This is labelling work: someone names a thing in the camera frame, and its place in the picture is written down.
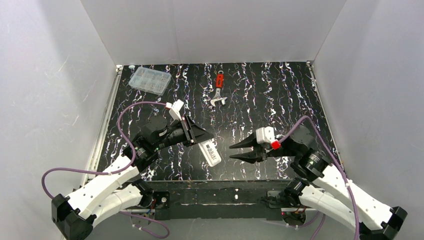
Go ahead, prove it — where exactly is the white remote control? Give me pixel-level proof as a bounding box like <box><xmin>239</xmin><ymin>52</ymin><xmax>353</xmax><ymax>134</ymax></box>
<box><xmin>198</xmin><ymin>138</ymin><xmax>222</xmax><ymax>167</ymax></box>

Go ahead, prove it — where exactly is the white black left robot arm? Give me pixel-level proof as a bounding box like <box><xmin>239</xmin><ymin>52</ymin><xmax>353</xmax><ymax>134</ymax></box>
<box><xmin>51</xmin><ymin>115</ymin><xmax>214</xmax><ymax>240</ymax></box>

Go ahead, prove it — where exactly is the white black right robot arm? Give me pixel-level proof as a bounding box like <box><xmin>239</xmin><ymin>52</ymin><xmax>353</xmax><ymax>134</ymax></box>
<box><xmin>231</xmin><ymin>124</ymin><xmax>408</xmax><ymax>240</ymax></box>

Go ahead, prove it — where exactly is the clear plastic screw box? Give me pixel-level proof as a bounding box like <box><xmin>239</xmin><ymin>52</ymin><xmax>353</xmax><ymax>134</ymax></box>
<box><xmin>128</xmin><ymin>67</ymin><xmax>172</xmax><ymax>96</ymax></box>

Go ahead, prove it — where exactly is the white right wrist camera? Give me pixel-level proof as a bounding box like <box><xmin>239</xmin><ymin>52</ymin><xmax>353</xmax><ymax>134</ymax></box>
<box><xmin>255</xmin><ymin>126</ymin><xmax>281</xmax><ymax>150</ymax></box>

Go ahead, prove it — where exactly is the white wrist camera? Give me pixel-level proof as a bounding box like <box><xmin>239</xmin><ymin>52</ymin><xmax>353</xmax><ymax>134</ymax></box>
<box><xmin>255</xmin><ymin>126</ymin><xmax>281</xmax><ymax>150</ymax></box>
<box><xmin>165</xmin><ymin>99</ymin><xmax>184</xmax><ymax>121</ymax></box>

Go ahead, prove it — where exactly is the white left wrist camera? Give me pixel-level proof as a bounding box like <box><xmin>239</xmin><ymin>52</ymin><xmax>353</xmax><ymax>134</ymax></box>
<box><xmin>165</xmin><ymin>99</ymin><xmax>184</xmax><ymax>121</ymax></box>

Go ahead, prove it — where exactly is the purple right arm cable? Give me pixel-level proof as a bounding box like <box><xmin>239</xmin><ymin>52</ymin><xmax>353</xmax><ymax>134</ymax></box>
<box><xmin>278</xmin><ymin>115</ymin><xmax>361</xmax><ymax>240</ymax></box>

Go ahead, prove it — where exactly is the red handled adjustable wrench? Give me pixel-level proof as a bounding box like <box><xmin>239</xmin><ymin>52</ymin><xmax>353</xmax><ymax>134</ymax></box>
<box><xmin>210</xmin><ymin>70</ymin><xmax>227</xmax><ymax>107</ymax></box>

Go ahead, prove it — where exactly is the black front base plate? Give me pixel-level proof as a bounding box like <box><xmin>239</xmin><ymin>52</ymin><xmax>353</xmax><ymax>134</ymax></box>
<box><xmin>147</xmin><ymin>180</ymin><xmax>294</xmax><ymax>221</ymax></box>

